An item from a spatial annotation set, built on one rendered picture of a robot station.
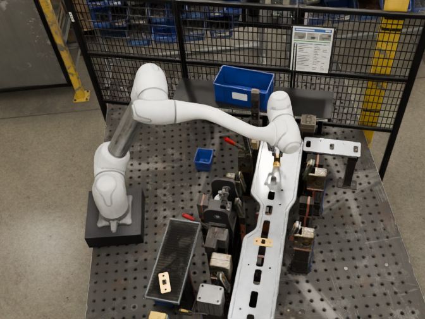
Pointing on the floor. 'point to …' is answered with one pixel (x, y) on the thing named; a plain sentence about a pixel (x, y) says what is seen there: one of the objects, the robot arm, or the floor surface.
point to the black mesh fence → (253, 54)
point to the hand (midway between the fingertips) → (277, 156)
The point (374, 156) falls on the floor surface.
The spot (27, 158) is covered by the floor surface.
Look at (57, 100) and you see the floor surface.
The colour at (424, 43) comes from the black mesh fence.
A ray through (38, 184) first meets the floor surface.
